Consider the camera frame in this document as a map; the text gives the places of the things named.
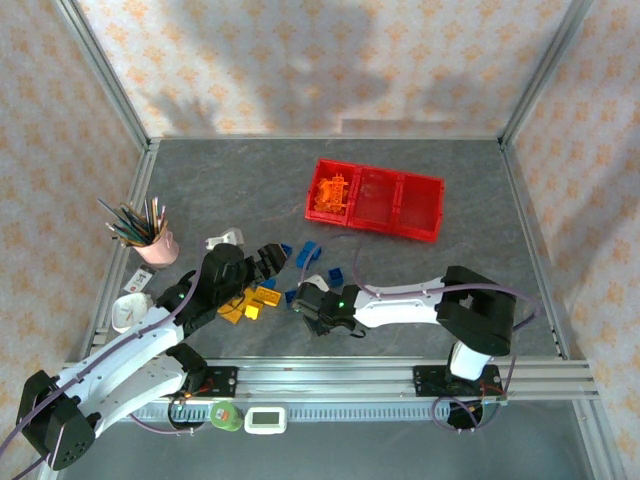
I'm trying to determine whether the flat amber lego brick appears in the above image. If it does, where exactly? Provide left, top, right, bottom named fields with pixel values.
left=217, top=299, right=245, bottom=325

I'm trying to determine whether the orange brick group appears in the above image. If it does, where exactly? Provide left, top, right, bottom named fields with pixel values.
left=305, top=158, right=362, bottom=227

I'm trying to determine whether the pink pencil cup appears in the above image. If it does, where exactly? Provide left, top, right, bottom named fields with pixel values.
left=133, top=229, right=180, bottom=268

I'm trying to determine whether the white card with red logo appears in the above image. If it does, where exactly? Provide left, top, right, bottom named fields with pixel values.
left=124, top=267, right=157, bottom=294

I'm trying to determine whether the white digital timer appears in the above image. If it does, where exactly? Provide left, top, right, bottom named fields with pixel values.
left=243, top=405, right=289, bottom=436

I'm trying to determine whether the red plastic bin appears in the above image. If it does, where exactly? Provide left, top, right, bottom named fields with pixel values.
left=394, top=173, right=445, bottom=245
left=349, top=166, right=405, bottom=236

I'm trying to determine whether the pink cup of pencils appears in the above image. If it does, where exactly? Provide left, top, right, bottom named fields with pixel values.
left=97, top=198, right=135, bottom=235

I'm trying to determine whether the green round can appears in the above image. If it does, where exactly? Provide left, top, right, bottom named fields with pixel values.
left=209, top=400, right=245, bottom=433

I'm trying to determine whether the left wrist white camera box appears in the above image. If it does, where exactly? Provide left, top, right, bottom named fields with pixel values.
left=205, top=227, right=246, bottom=250

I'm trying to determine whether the wide aluminium base rail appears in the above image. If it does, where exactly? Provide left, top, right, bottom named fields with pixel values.
left=53, top=357, right=600, bottom=401

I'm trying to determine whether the grey slotted cable duct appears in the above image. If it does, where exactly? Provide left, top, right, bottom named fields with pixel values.
left=94, top=402, right=576, bottom=424

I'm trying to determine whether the horizontal aluminium frame bar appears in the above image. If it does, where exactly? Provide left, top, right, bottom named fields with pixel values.
left=147, top=133, right=504, bottom=145

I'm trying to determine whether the black round cable port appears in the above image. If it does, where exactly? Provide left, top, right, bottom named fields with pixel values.
left=446, top=398, right=487, bottom=432
left=168, top=398, right=207, bottom=432

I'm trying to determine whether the aluminium frame post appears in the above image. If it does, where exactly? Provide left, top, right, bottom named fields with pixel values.
left=498, top=0, right=597, bottom=147
left=52, top=0, right=153, bottom=151

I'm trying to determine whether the aluminium frame leg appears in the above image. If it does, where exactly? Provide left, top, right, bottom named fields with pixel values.
left=572, top=399, right=629, bottom=480

